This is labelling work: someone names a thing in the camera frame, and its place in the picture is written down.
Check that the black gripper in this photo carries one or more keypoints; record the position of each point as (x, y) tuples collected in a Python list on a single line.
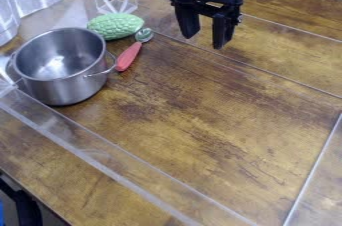
[(225, 12)]

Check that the green bumpy toy vegetable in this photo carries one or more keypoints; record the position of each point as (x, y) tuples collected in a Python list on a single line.
[(115, 25)]

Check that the stainless steel pot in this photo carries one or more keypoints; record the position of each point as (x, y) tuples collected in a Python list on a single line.
[(62, 65)]

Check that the clear acrylic table barrier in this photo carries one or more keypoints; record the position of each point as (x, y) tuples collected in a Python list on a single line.
[(203, 137)]

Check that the black table leg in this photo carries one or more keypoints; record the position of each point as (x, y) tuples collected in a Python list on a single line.
[(27, 208)]

